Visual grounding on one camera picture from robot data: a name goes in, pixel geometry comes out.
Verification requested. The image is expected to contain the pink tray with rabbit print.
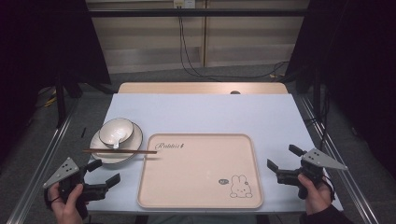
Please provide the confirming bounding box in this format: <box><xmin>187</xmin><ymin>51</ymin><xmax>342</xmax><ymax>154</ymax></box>
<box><xmin>136</xmin><ymin>133</ymin><xmax>265</xmax><ymax>210</ymax></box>

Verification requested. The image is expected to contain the yellow cable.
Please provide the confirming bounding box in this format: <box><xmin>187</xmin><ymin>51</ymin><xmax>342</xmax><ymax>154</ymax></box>
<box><xmin>44</xmin><ymin>95</ymin><xmax>59</xmax><ymax>108</ymax></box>

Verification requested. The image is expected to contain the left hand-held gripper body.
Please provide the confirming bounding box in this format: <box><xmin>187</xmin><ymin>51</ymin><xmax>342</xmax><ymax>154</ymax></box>
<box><xmin>43</xmin><ymin>156</ymin><xmax>109</xmax><ymax>220</ymax></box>

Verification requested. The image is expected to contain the black wall cable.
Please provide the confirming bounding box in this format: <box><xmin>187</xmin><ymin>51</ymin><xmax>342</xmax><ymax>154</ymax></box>
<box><xmin>177</xmin><ymin>5</ymin><xmax>291</xmax><ymax>80</ymax></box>

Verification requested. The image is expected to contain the white plate with dark rim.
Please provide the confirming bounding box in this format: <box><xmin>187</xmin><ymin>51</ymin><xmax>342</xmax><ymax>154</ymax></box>
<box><xmin>89</xmin><ymin>121</ymin><xmax>145</xmax><ymax>165</ymax></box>

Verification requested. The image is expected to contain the person's left hand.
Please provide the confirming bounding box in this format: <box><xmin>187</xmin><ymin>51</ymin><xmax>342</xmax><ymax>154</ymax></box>
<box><xmin>47</xmin><ymin>182</ymin><xmax>85</xmax><ymax>224</ymax></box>

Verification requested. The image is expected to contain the black horizontal frame bar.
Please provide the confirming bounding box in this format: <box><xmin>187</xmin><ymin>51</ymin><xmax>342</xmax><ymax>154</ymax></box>
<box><xmin>88</xmin><ymin>7</ymin><xmax>310</xmax><ymax>19</ymax></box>

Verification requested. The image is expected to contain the black curtain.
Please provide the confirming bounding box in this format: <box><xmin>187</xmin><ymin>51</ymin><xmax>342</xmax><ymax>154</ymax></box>
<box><xmin>284</xmin><ymin>0</ymin><xmax>396</xmax><ymax>171</ymax></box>
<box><xmin>0</xmin><ymin>0</ymin><xmax>112</xmax><ymax>162</ymax></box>

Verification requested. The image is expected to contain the pale blue table mat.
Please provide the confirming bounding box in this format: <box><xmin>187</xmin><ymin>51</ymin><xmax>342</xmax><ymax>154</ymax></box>
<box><xmin>83</xmin><ymin>92</ymin><xmax>344</xmax><ymax>215</ymax></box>

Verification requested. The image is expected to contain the black wrist strap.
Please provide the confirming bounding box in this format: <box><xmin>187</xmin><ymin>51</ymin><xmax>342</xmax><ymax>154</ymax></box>
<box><xmin>321</xmin><ymin>175</ymin><xmax>336</xmax><ymax>202</ymax></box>

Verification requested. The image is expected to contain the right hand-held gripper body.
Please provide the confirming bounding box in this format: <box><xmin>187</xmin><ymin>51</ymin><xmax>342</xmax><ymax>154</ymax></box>
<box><xmin>276</xmin><ymin>147</ymin><xmax>349</xmax><ymax>200</ymax></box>

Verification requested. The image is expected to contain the white wall socket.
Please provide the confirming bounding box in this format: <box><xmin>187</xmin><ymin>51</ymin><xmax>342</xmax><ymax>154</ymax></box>
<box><xmin>173</xmin><ymin>0</ymin><xmax>196</xmax><ymax>9</ymax></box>

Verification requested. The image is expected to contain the white bowl with dark rim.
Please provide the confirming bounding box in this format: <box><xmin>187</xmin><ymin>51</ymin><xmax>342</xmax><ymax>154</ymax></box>
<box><xmin>98</xmin><ymin>118</ymin><xmax>135</xmax><ymax>149</ymax></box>

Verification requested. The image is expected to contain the metal floor rail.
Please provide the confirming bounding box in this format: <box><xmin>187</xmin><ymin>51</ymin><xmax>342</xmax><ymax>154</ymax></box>
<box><xmin>5</xmin><ymin>97</ymin><xmax>80</xmax><ymax>224</ymax></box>
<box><xmin>298</xmin><ymin>94</ymin><xmax>381</xmax><ymax>224</ymax></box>

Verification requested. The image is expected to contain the white ceramic spoon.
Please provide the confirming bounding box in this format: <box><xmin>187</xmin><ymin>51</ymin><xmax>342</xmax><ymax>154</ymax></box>
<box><xmin>111</xmin><ymin>128</ymin><xmax>129</xmax><ymax>150</ymax></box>

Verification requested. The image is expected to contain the black floor cable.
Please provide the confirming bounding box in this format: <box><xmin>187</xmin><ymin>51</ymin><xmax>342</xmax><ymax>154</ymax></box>
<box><xmin>304</xmin><ymin>91</ymin><xmax>332</xmax><ymax>152</ymax></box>

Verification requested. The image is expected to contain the light wooden table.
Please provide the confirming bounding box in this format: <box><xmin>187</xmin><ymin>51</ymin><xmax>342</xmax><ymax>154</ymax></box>
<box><xmin>117</xmin><ymin>81</ymin><xmax>290</xmax><ymax>95</ymax></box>

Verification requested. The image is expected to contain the brown wooden chopstick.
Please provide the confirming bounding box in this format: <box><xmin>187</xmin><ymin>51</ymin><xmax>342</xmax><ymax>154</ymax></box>
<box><xmin>82</xmin><ymin>147</ymin><xmax>158</xmax><ymax>154</ymax></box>
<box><xmin>82</xmin><ymin>149</ymin><xmax>158</xmax><ymax>156</ymax></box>

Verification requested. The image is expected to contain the person's right hand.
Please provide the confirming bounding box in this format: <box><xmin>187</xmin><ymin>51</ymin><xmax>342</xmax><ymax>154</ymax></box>
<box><xmin>297</xmin><ymin>174</ymin><xmax>333</xmax><ymax>217</ymax></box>

